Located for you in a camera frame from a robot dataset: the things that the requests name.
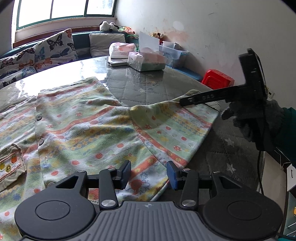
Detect grey plain cushion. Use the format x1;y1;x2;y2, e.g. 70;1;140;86
89;33;125;58

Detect pink tissue pack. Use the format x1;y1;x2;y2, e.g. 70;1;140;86
109;42;136;59

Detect butterfly pillow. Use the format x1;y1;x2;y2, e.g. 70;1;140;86
33;28;78;72
0;48;37;89

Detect plastic wrapped tissue box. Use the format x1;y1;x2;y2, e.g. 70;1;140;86
127;52;167;72

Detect teal sofa bench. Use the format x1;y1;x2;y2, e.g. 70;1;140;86
0;29;139;61

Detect butterfly pillow right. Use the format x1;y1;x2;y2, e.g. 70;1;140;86
33;28;78;72

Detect clear plastic storage box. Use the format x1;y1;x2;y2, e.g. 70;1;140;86
159;45;189;68

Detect white plush toy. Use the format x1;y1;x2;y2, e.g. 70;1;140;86
99;21;119;32

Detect colourful stuffed toys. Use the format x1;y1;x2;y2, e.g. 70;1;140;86
119;26;135;35

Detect colourful patterned children's shirt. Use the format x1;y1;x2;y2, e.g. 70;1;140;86
1;77;220;240

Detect red plastic stool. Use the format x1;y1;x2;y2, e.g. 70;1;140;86
202;69;234;89

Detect butterfly pillow left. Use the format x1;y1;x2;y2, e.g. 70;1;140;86
0;48;37;89

